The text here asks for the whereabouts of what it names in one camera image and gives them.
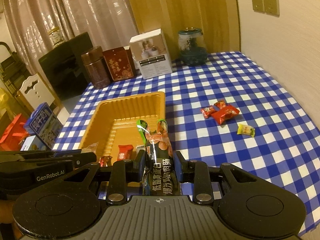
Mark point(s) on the double wall socket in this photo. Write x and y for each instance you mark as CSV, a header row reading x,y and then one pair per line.
x,y
270,7

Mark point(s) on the blue white checkered tablecloth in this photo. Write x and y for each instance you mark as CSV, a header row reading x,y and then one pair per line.
x,y
284,150

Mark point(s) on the red gift bag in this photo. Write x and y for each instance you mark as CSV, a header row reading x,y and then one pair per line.
x,y
14,134

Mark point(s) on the sheer curtain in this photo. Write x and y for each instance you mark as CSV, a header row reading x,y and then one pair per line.
x,y
109,23

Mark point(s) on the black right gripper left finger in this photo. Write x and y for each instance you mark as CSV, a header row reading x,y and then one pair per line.
x,y
124,172

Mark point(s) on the yellow green candy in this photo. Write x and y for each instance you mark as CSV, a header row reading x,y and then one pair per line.
x,y
244,129

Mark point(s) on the glass jar on cabinet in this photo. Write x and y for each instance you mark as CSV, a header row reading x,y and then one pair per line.
x,y
56,37

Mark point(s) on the small red candy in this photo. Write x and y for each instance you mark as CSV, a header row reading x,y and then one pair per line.
x,y
220,104
208,111

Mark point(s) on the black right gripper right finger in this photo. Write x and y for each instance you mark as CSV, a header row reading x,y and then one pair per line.
x,y
197,173

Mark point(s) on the brown cylindrical tin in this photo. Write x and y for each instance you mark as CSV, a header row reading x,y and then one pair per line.
x,y
96,67

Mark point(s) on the red gift box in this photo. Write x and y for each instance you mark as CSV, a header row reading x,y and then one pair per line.
x,y
120,63

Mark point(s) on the green black sausage packet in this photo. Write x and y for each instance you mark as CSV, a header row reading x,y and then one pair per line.
x,y
159,177

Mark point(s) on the black metal rack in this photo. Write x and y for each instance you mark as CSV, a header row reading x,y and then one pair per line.
x,y
13,71

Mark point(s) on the green glass jar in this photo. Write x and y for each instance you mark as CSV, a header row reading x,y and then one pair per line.
x,y
193,51

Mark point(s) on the left hand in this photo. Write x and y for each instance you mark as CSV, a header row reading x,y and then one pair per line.
x,y
6,217

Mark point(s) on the blue milk carton box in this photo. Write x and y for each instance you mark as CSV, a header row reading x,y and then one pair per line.
x,y
44,124

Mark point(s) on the orange plastic tray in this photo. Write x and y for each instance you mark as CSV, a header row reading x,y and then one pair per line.
x,y
114,122

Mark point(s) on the white product box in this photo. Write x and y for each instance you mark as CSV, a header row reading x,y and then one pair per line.
x,y
150,54

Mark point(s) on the red triangular snack packet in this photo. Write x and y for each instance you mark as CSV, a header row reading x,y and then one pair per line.
x,y
125,152

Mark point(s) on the white chair back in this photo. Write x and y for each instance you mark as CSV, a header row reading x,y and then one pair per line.
x,y
34,91

